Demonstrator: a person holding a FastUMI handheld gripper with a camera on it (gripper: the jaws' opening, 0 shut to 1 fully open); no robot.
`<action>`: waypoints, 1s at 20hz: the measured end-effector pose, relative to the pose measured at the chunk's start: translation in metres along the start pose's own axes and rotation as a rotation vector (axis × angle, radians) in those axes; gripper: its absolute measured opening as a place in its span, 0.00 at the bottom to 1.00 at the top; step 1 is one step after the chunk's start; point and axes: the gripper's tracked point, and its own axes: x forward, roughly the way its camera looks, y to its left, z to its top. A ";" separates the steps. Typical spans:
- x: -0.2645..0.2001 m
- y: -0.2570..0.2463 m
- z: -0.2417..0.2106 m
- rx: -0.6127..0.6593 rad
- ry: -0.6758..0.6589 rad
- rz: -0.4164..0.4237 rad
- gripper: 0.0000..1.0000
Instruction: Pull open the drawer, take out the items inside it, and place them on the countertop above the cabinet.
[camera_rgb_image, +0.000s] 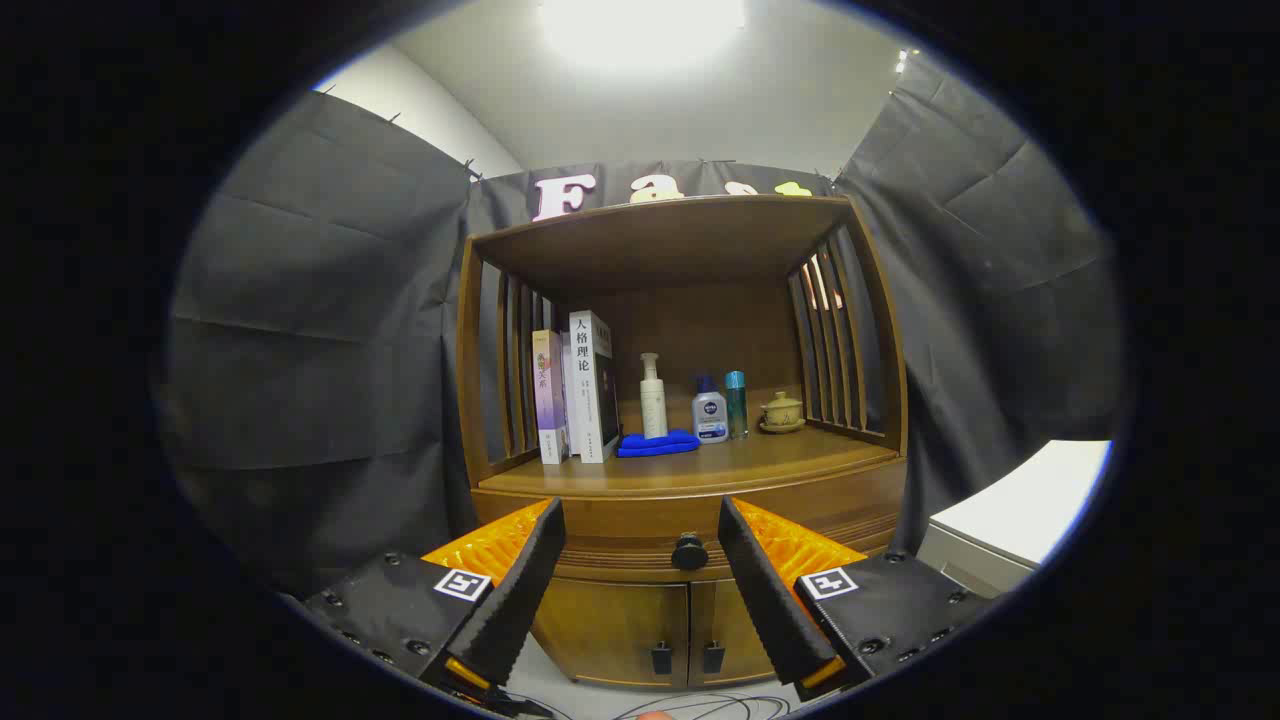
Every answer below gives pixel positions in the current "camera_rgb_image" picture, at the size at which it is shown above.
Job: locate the brown wooden cabinet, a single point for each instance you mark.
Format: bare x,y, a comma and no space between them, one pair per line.
690,240

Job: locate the teal slim bottle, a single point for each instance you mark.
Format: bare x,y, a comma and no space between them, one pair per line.
737,405

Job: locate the yellow lidded teacup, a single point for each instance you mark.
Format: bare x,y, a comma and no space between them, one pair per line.
782,412

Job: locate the white pump bottle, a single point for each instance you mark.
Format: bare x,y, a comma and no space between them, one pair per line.
654,405

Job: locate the white bottle blue cap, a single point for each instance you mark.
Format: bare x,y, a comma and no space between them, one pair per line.
710,415

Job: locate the wooden countertop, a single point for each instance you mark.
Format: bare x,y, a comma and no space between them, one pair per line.
760,460

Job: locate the brown wooden drawer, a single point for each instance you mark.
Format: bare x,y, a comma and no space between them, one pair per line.
640,520

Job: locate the thick white book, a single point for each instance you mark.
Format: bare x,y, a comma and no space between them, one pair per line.
590,390

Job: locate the black round drawer knob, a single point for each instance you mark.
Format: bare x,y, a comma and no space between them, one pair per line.
690,552

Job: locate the thin white book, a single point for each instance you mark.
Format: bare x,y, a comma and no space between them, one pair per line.
566,420

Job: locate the blue folded cloth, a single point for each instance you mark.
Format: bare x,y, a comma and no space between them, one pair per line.
655,445

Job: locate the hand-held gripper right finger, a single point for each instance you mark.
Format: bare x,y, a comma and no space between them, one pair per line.
765,590

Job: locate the purple book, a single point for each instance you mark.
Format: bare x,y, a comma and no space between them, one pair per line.
549,400

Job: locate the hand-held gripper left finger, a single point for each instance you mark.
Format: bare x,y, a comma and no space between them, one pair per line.
515,590

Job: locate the wooden cabinet door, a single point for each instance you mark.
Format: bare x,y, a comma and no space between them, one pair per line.
730,625
610,630

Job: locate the white and grey furniture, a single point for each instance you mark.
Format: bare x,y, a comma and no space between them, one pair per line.
1020,510

